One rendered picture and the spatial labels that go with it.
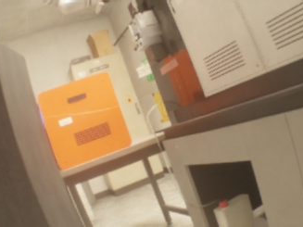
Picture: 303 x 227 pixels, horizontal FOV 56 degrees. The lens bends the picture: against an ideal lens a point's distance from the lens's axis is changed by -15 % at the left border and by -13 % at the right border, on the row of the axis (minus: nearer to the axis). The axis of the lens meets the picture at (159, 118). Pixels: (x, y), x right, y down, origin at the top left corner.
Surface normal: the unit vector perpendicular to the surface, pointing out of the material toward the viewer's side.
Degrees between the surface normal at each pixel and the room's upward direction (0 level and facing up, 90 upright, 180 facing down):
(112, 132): 90
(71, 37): 90
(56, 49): 90
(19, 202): 90
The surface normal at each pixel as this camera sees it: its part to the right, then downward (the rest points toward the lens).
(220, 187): 0.38, -0.15
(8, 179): 0.04, -0.03
